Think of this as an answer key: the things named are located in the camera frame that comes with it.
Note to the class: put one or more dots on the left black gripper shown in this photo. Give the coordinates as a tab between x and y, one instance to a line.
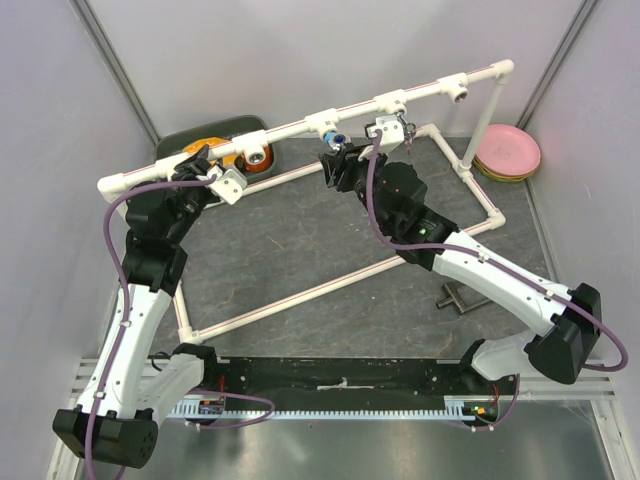
191	168

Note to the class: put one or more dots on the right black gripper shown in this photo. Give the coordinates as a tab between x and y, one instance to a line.
338	161

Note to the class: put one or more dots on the blue plastic faucet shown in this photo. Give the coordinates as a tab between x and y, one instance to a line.
334	140

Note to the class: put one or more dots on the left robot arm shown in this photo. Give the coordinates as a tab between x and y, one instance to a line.
117	417

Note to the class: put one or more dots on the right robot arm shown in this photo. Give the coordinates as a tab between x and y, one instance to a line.
560	333

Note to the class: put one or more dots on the dark green plastic tray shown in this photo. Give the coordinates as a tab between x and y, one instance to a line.
216	133

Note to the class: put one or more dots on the orange red cup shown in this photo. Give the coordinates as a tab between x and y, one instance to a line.
258	159

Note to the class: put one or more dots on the chrome metal faucet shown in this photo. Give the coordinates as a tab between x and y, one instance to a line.
409	129

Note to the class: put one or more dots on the dark grey stone mat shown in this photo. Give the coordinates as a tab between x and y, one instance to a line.
282	241

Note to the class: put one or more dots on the yellow green plate stack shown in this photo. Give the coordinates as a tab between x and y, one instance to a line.
500	177

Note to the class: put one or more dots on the pink plate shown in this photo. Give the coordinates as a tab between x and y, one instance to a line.
508	151

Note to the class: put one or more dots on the dark metal faucet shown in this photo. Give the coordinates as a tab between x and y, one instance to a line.
452	297

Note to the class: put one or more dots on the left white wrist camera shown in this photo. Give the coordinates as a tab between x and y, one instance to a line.
229	183

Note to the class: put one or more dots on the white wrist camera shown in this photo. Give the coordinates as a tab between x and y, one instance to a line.
391	129
229	183

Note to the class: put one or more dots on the white PVC pipe frame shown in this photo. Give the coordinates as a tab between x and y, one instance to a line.
455	87

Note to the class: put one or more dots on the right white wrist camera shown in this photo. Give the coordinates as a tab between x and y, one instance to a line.
391	129

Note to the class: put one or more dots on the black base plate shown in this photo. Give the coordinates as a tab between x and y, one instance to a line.
337	384

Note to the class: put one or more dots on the grey slotted cable duct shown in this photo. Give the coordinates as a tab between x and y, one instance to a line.
194	409

